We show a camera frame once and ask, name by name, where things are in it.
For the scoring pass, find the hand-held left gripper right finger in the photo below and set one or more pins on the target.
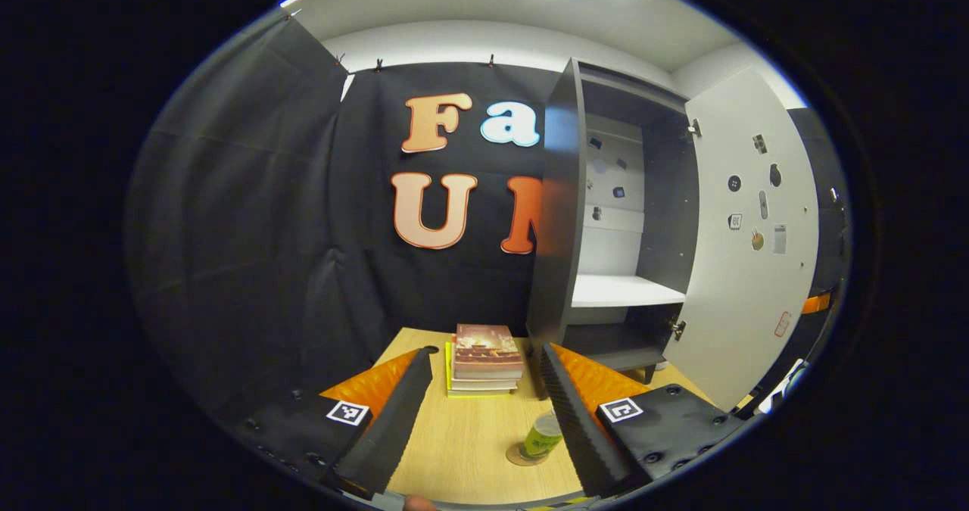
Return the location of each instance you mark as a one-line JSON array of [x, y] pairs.
[[583, 435]]

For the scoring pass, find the dark grey cabinet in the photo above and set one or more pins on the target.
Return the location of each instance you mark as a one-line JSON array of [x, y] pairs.
[[556, 231]]

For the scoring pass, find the green label plastic bottle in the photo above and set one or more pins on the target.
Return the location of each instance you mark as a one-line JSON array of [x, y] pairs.
[[541, 441]]

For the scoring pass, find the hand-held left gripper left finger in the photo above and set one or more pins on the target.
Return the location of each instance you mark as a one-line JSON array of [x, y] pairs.
[[386, 435]]

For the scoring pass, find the white paged book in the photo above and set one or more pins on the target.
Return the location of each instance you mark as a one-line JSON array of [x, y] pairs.
[[484, 384]]

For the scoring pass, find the yellow cover book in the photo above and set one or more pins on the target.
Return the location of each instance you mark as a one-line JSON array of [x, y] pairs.
[[448, 375]]

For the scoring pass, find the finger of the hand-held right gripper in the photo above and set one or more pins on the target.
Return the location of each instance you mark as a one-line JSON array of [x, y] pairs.
[[817, 303]]

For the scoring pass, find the row of cloth clips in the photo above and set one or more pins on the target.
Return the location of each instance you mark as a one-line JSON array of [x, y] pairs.
[[490, 60]]

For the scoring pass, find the black backdrop cloth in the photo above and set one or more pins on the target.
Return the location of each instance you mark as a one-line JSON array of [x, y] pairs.
[[250, 231]]

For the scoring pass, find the round brown coaster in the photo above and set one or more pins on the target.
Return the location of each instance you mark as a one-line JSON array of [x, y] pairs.
[[515, 458]]

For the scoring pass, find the beige cabinet door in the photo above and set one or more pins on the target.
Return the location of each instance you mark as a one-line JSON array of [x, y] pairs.
[[719, 306]]

